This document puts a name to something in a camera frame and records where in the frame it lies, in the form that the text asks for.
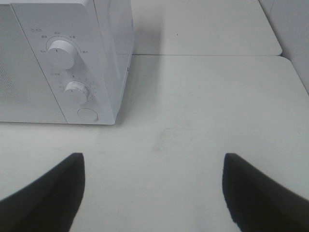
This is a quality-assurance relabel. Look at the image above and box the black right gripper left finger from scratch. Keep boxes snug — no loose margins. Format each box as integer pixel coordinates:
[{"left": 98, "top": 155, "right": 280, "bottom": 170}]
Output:
[{"left": 0, "top": 153, "right": 85, "bottom": 232}]

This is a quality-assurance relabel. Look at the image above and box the white microwave oven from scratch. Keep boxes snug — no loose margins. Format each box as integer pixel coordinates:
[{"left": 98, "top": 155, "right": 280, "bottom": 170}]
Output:
[{"left": 0, "top": 0, "right": 134, "bottom": 125}]

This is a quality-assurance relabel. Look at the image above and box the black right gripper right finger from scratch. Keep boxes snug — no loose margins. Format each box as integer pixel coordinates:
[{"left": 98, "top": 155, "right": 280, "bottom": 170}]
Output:
[{"left": 223, "top": 153, "right": 309, "bottom": 232}]

